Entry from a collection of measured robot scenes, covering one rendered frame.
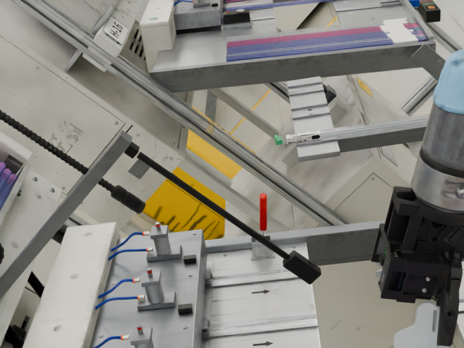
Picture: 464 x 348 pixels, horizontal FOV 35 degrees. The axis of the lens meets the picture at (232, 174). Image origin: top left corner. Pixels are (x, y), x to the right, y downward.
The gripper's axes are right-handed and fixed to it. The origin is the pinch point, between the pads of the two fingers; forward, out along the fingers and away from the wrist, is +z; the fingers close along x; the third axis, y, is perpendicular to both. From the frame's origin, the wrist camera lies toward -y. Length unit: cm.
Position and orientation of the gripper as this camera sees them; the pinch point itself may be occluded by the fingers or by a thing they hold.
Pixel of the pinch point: (420, 342)
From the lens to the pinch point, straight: 91.6
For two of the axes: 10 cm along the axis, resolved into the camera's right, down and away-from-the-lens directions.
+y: -9.9, -1.0, -0.5
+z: -1.1, 8.7, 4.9
